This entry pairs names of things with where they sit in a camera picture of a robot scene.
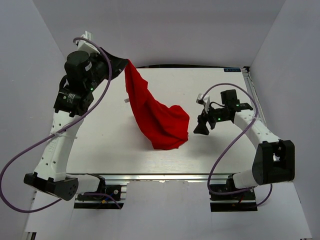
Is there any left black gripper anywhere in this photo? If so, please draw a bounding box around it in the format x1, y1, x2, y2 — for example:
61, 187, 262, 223
84, 47, 128, 92

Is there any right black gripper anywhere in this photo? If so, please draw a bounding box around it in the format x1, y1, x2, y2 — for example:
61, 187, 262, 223
192, 103, 229, 136

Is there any red t-shirt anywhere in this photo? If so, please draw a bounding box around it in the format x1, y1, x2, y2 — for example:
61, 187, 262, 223
124, 61, 190, 151

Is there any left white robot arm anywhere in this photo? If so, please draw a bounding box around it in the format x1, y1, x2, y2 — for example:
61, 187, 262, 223
23, 50, 128, 201

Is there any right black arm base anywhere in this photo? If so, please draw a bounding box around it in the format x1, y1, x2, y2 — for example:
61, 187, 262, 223
209, 178, 258, 213

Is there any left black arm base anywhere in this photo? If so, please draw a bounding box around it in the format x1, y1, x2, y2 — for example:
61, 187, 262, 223
73, 175, 129, 210

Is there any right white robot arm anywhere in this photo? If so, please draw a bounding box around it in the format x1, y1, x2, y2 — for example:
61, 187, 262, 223
193, 89, 295, 200

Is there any right blue corner label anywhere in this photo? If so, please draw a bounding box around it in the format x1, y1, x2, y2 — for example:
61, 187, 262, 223
223, 67, 242, 73

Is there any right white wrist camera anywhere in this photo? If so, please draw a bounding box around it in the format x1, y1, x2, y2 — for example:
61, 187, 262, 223
196, 93, 211, 113

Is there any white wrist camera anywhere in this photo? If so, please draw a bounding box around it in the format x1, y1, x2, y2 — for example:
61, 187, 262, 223
75, 30, 99, 55
196, 93, 211, 113

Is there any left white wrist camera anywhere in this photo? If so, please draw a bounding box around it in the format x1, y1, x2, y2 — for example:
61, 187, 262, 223
75, 30, 99, 55

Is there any aluminium front rail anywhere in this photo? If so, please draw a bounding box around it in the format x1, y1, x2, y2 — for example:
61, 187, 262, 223
67, 173, 236, 182

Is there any aluminium rail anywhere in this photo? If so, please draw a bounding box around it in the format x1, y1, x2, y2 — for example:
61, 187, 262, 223
241, 66, 267, 125
67, 173, 236, 182

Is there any aluminium right side rail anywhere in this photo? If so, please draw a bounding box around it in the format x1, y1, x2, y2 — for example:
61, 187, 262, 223
241, 66, 267, 125

